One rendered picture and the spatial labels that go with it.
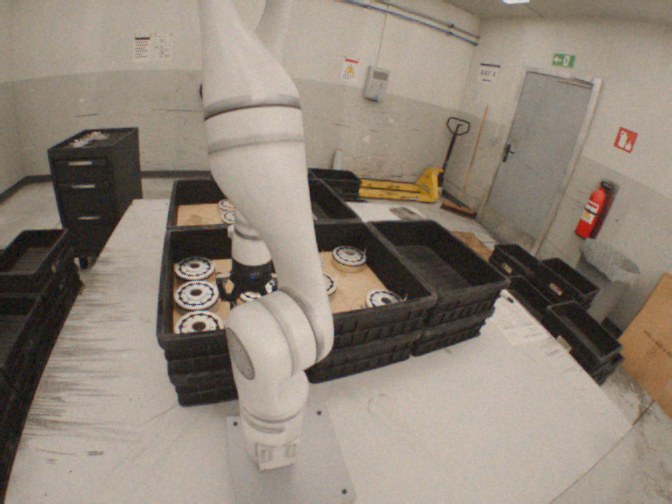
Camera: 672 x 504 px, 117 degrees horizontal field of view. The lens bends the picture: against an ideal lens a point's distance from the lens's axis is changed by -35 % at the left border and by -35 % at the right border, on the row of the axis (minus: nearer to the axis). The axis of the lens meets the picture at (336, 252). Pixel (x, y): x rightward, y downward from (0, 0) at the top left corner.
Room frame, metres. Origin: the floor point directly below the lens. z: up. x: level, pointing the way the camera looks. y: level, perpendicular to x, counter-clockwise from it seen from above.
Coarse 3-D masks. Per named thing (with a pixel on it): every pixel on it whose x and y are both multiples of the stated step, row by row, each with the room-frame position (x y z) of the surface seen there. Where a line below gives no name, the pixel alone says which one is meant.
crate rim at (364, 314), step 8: (320, 224) 0.84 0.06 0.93; (328, 224) 0.85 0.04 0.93; (336, 224) 0.87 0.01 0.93; (344, 224) 0.88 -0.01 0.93; (352, 224) 0.89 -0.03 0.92; (416, 280) 0.64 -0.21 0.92; (424, 288) 0.61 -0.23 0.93; (432, 296) 0.58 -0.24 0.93; (384, 304) 0.52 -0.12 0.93; (392, 304) 0.52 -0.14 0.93; (400, 304) 0.53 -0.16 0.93; (408, 304) 0.53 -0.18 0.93; (416, 304) 0.54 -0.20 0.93; (424, 304) 0.56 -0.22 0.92; (432, 304) 0.57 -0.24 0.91; (344, 312) 0.47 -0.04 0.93; (352, 312) 0.48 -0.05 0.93; (360, 312) 0.48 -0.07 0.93; (368, 312) 0.49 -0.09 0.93; (376, 312) 0.49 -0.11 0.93; (384, 312) 0.50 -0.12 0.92; (392, 312) 0.52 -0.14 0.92; (400, 312) 0.53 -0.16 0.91; (336, 320) 0.45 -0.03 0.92; (344, 320) 0.46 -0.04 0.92; (352, 320) 0.47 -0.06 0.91; (360, 320) 0.48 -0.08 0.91
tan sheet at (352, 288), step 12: (324, 252) 0.85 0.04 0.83; (324, 264) 0.78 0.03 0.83; (348, 276) 0.75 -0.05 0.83; (360, 276) 0.76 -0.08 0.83; (372, 276) 0.77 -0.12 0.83; (348, 288) 0.69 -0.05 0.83; (360, 288) 0.70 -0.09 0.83; (372, 288) 0.71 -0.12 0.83; (384, 288) 0.72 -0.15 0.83; (336, 300) 0.63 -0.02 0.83; (348, 300) 0.64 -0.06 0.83; (360, 300) 0.65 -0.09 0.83; (336, 312) 0.58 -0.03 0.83
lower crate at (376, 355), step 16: (416, 336) 0.57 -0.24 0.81; (336, 352) 0.46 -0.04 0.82; (352, 352) 0.48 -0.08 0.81; (368, 352) 0.52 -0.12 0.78; (384, 352) 0.54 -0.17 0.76; (400, 352) 0.57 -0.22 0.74; (320, 368) 0.46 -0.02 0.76; (336, 368) 0.48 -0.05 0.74; (352, 368) 0.50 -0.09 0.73; (368, 368) 0.52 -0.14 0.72
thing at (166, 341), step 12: (180, 228) 0.66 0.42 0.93; (192, 228) 0.67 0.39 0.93; (204, 228) 0.69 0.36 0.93; (216, 228) 0.70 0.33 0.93; (168, 240) 0.59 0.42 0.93; (168, 252) 0.55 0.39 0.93; (156, 324) 0.33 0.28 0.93; (156, 336) 0.31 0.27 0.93; (168, 336) 0.31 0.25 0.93; (180, 336) 0.32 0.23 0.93; (192, 336) 0.33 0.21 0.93; (204, 336) 0.33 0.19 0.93; (216, 336) 0.34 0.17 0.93; (168, 348) 0.30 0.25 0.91; (180, 348) 0.31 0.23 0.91
